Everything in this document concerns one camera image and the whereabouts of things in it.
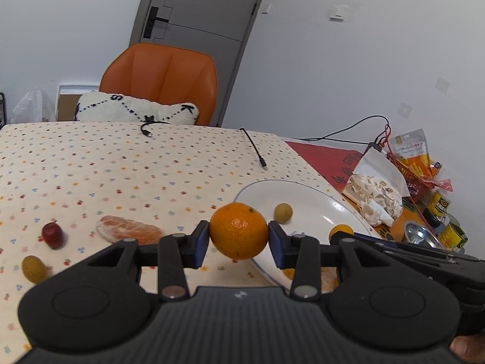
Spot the long thin black cable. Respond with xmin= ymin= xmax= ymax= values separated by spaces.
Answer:
xmin=288 ymin=114 xmax=391 ymax=145

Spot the white plate with blue rim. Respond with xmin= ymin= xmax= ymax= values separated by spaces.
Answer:
xmin=232 ymin=179 xmax=383 ymax=292

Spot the small kumquat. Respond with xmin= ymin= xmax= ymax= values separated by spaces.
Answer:
xmin=328 ymin=224 xmax=354 ymax=240

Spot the orange chair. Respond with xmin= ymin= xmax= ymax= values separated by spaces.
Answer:
xmin=99 ymin=43 xmax=219 ymax=126

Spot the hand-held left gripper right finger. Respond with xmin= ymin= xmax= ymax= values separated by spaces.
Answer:
xmin=268 ymin=221 xmax=383 ymax=300

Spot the red paper sheet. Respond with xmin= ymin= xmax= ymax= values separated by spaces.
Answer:
xmin=284 ymin=140 xmax=366 ymax=198

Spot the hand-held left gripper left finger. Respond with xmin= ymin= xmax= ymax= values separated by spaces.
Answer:
xmin=85 ymin=220 xmax=211 ymax=301

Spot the brownish green round fruit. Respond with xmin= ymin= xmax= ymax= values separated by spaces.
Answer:
xmin=21 ymin=255 xmax=48 ymax=284
xmin=274 ymin=202 xmax=295 ymax=224

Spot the white bag of nougat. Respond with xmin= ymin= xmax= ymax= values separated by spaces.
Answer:
xmin=342 ymin=151 xmax=412 ymax=228

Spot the white cushion with black letters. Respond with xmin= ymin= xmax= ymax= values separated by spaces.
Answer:
xmin=73 ymin=90 xmax=199 ymax=125

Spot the peeled pomelo segment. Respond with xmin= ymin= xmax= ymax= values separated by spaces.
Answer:
xmin=320 ymin=268 xmax=340 ymax=292
xmin=95 ymin=215 xmax=165 ymax=245

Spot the person's right hand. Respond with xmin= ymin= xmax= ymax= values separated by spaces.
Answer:
xmin=449 ymin=334 xmax=485 ymax=363

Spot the white wall device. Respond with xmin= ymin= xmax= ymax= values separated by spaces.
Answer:
xmin=328 ymin=4 xmax=355 ymax=21

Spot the steel bowl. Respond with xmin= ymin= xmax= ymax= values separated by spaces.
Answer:
xmin=403 ymin=220 xmax=444 ymax=250

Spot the black cable with metal plug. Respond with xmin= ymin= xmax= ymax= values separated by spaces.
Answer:
xmin=240 ymin=128 xmax=269 ymax=170

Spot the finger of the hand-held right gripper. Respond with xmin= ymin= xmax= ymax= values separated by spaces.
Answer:
xmin=329 ymin=234 xmax=398 ymax=250

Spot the black door handle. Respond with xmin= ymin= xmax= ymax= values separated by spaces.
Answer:
xmin=143 ymin=6 xmax=170 ymax=39

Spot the grey door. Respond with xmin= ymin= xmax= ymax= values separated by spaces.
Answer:
xmin=129 ymin=0 xmax=273 ymax=127

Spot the orange snack pouch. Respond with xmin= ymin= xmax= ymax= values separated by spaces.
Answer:
xmin=392 ymin=129 xmax=442 ymax=177

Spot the floral tablecloth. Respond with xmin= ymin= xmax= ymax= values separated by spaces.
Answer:
xmin=0 ymin=121 xmax=330 ymax=353

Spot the white framed cork board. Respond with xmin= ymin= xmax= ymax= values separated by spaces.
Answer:
xmin=56 ymin=83 xmax=101 ymax=122

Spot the clear plastic bag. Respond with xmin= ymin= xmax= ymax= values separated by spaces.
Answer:
xmin=8 ymin=89 xmax=57 ymax=124

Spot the red wire basket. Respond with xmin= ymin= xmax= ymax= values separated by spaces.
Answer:
xmin=386 ymin=152 xmax=440 ymax=213

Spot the short black cable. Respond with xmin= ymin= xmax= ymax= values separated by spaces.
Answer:
xmin=139 ymin=120 xmax=171 ymax=138

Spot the small red fruit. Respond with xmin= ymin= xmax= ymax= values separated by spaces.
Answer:
xmin=41 ymin=221 xmax=63 ymax=250

